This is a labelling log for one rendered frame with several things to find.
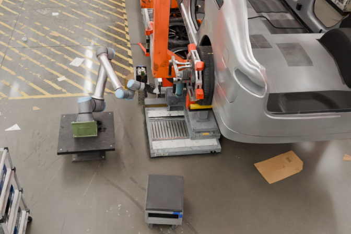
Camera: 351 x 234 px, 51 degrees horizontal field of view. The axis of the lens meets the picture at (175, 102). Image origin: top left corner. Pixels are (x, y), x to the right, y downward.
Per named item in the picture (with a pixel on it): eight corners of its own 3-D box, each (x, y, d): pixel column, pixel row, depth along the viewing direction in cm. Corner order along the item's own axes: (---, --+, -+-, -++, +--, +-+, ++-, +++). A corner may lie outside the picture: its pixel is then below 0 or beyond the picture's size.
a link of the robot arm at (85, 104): (74, 113, 396) (74, 97, 397) (86, 113, 411) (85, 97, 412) (85, 112, 388) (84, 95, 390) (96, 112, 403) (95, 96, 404)
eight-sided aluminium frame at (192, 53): (198, 110, 402) (203, 70, 367) (192, 110, 401) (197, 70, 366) (189, 81, 443) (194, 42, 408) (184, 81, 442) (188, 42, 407)
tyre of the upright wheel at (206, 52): (230, 96, 370) (223, 35, 384) (207, 97, 366) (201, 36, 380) (214, 109, 433) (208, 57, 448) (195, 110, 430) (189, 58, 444)
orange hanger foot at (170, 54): (206, 76, 462) (210, 53, 440) (165, 78, 454) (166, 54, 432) (203, 69, 475) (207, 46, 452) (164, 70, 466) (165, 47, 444)
